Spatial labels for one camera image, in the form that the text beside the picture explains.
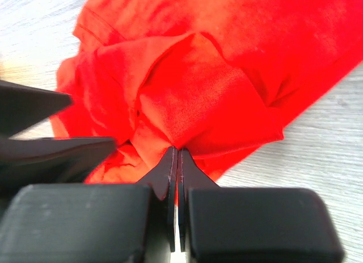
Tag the red t-shirt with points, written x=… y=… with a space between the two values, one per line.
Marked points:
x=218 y=77

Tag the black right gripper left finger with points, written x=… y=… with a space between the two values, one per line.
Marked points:
x=94 y=223

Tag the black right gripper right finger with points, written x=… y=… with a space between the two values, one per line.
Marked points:
x=219 y=224

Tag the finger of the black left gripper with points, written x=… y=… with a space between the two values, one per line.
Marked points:
x=49 y=160
x=23 y=106

